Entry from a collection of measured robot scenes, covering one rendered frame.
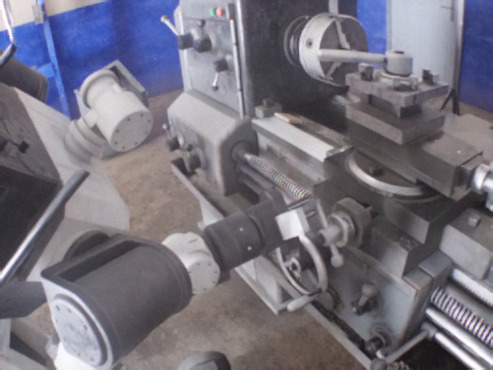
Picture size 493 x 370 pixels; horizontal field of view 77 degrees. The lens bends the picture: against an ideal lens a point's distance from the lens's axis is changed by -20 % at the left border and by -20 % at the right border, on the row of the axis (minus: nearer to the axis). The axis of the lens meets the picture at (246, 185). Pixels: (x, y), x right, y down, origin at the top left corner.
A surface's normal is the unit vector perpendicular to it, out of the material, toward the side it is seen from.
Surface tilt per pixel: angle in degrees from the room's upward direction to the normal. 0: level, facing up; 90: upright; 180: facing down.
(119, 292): 37
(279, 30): 90
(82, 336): 72
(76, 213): 84
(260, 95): 90
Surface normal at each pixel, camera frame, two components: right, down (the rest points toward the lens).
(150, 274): 0.62, -0.62
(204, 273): 0.48, 0.24
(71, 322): -0.44, 0.23
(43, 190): 0.65, 0.68
